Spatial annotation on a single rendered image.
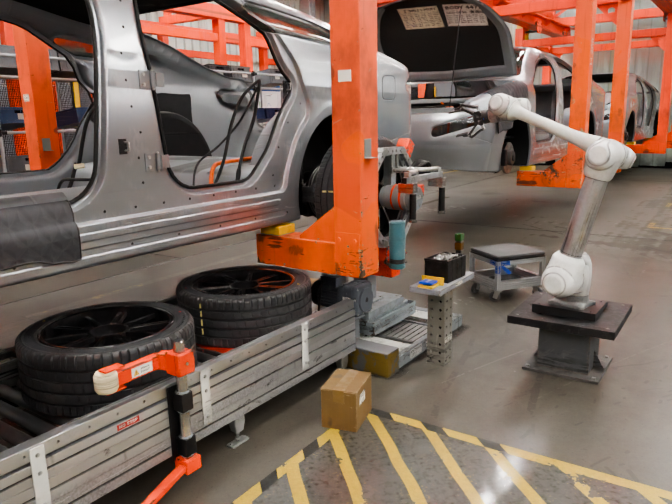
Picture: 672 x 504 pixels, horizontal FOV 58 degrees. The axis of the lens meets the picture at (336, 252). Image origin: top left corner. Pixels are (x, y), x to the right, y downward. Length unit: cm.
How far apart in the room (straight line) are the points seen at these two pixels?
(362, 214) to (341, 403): 89
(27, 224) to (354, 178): 140
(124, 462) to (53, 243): 81
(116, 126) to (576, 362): 239
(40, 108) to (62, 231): 259
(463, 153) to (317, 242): 310
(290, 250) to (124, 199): 97
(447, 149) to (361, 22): 317
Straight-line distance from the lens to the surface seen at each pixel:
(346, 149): 288
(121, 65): 260
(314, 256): 307
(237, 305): 274
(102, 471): 217
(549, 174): 687
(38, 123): 490
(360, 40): 286
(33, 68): 493
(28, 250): 235
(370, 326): 340
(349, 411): 260
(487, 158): 602
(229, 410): 249
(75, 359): 229
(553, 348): 329
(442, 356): 326
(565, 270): 301
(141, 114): 263
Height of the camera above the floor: 128
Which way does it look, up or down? 12 degrees down
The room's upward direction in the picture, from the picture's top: 1 degrees counter-clockwise
